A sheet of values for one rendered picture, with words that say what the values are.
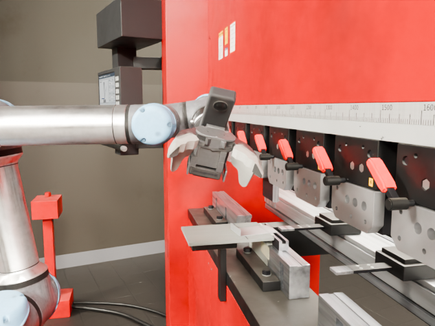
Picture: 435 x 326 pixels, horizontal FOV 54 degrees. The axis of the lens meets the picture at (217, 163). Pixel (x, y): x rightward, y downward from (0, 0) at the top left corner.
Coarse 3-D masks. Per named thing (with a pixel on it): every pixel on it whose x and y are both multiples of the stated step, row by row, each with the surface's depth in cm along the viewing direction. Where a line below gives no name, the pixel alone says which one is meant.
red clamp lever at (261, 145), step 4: (256, 136) 124; (260, 136) 124; (256, 140) 123; (260, 140) 123; (256, 144) 123; (260, 144) 122; (264, 144) 122; (260, 148) 121; (264, 148) 121; (264, 152) 120; (260, 156) 119; (264, 156) 119; (268, 156) 119; (272, 156) 120
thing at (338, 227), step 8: (320, 216) 145; (328, 216) 141; (304, 224) 142; (312, 224) 142; (320, 224) 142; (328, 224) 137; (336, 224) 136; (344, 224) 136; (328, 232) 137; (336, 232) 136; (344, 232) 137; (352, 232) 137; (360, 232) 138
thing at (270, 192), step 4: (264, 180) 140; (268, 180) 136; (264, 184) 140; (268, 184) 136; (272, 184) 132; (264, 188) 140; (268, 188) 136; (272, 188) 132; (276, 188) 132; (264, 192) 140; (268, 192) 136; (272, 192) 132; (276, 192) 132; (264, 196) 140; (268, 196) 136; (272, 196) 133; (276, 196) 132; (268, 200) 139; (272, 200) 133; (276, 200) 133; (272, 204) 136
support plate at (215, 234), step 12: (192, 228) 139; (204, 228) 139; (216, 228) 139; (228, 228) 139; (192, 240) 127; (204, 240) 127; (216, 240) 127; (228, 240) 127; (240, 240) 127; (252, 240) 128; (264, 240) 129
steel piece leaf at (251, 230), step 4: (232, 224) 136; (232, 228) 136; (236, 228) 133; (240, 228) 138; (244, 228) 138; (248, 228) 138; (252, 228) 138; (256, 228) 138; (260, 228) 138; (236, 232) 133; (240, 232) 130; (244, 232) 134; (248, 232) 134; (252, 232) 134; (256, 232) 134; (260, 232) 134; (264, 232) 134; (268, 232) 134; (240, 236) 131
